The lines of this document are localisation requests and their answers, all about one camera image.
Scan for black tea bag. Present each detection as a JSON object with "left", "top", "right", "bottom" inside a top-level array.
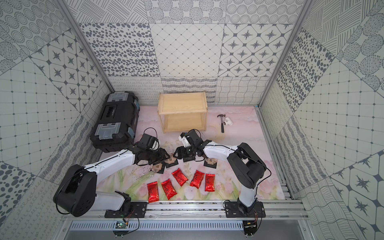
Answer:
[
  {"left": 164, "top": 157, "right": 179, "bottom": 169},
  {"left": 204, "top": 158, "right": 218, "bottom": 169},
  {"left": 183, "top": 153, "right": 196, "bottom": 163},
  {"left": 151, "top": 163, "right": 165, "bottom": 174}
]

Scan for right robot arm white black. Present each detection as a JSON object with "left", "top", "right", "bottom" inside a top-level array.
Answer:
[{"left": 179, "top": 130, "right": 270, "bottom": 209}]

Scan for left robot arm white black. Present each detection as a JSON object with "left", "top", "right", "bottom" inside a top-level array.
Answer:
[{"left": 53, "top": 134, "right": 170, "bottom": 218}]

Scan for red tea bag middle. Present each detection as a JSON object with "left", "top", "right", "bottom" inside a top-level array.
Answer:
[{"left": 172, "top": 168, "right": 188, "bottom": 187}]

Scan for red tea bag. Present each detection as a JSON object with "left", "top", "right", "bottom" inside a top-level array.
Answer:
[
  {"left": 190, "top": 170, "right": 205, "bottom": 189},
  {"left": 172, "top": 168, "right": 188, "bottom": 187},
  {"left": 147, "top": 182, "right": 160, "bottom": 203},
  {"left": 161, "top": 179, "right": 177, "bottom": 200},
  {"left": 205, "top": 174, "right": 215, "bottom": 192}
]

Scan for light wooden shelf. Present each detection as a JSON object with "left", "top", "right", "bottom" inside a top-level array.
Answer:
[{"left": 157, "top": 92, "right": 208, "bottom": 133}]

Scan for red tea bag leftmost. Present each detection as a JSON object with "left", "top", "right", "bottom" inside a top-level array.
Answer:
[{"left": 147, "top": 182, "right": 160, "bottom": 203}]

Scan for red tea bag rightmost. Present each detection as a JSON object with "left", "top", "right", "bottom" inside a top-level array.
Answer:
[{"left": 205, "top": 174, "right": 215, "bottom": 192}]

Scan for black plastic toolbox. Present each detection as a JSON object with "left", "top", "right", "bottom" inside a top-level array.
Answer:
[{"left": 90, "top": 91, "right": 140, "bottom": 153}]

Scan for white pipe fitting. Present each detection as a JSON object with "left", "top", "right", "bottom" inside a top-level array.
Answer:
[{"left": 224, "top": 117, "right": 233, "bottom": 126}]

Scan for left green circuit board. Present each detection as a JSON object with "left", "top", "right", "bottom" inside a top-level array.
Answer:
[{"left": 116, "top": 222, "right": 128, "bottom": 229}]

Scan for right black circuit board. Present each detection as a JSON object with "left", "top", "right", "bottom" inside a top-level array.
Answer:
[{"left": 243, "top": 221, "right": 258, "bottom": 237}]

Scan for black handled hammer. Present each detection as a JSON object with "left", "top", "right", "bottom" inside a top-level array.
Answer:
[{"left": 217, "top": 114, "right": 226, "bottom": 133}]

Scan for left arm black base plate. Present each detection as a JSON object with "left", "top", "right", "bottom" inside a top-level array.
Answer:
[{"left": 104, "top": 202, "right": 148, "bottom": 219}]

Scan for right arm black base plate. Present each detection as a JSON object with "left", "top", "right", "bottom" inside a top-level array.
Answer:
[{"left": 223, "top": 200, "right": 266, "bottom": 218}]

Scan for aluminium mounting rail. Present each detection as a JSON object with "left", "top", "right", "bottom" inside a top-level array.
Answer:
[{"left": 60, "top": 199, "right": 310, "bottom": 222}]

